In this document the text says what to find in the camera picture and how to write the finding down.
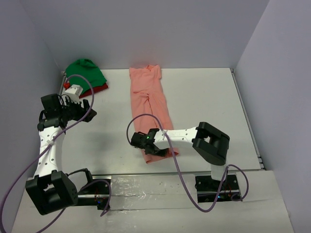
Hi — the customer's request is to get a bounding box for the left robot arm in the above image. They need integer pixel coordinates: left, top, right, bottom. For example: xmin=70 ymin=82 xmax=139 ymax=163
xmin=25 ymin=91 xmax=97 ymax=215

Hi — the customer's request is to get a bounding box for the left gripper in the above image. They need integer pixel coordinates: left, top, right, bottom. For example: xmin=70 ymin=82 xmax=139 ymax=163
xmin=59 ymin=96 xmax=97 ymax=122

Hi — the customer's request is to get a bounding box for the green folded t shirt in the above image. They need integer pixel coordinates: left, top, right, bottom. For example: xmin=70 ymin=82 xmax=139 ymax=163
xmin=65 ymin=59 xmax=107 ymax=90

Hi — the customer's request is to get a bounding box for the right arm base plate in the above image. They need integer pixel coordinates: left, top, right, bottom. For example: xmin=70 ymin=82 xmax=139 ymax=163
xmin=195 ymin=174 xmax=242 ymax=203

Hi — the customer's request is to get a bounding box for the silver taped panel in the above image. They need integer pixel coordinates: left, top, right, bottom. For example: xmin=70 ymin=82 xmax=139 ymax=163
xmin=110 ymin=175 xmax=194 ymax=210

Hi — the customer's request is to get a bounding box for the red folded t shirt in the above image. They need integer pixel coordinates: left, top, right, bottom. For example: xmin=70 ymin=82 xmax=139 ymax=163
xmin=63 ymin=82 xmax=109 ymax=99

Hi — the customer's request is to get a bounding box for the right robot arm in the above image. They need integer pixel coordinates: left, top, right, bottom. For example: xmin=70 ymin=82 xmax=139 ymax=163
xmin=129 ymin=122 xmax=230 ymax=190

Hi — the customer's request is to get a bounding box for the pink t shirt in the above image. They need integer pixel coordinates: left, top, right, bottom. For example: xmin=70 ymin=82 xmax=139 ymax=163
xmin=129 ymin=65 xmax=173 ymax=164

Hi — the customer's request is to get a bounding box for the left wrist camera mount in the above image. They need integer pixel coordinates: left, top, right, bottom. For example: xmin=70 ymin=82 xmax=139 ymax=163
xmin=64 ymin=84 xmax=83 ymax=103

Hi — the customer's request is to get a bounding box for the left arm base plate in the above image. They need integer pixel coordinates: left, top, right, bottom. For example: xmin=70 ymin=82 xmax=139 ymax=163
xmin=76 ymin=176 xmax=111 ymax=212

